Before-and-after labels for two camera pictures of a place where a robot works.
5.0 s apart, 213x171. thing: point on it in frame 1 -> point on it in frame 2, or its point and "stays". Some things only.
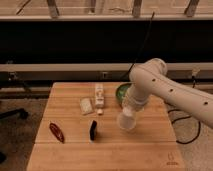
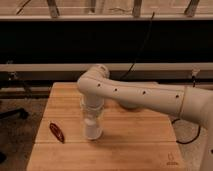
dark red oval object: (55, 129) stays
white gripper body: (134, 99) -> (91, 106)
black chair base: (21, 112) stays
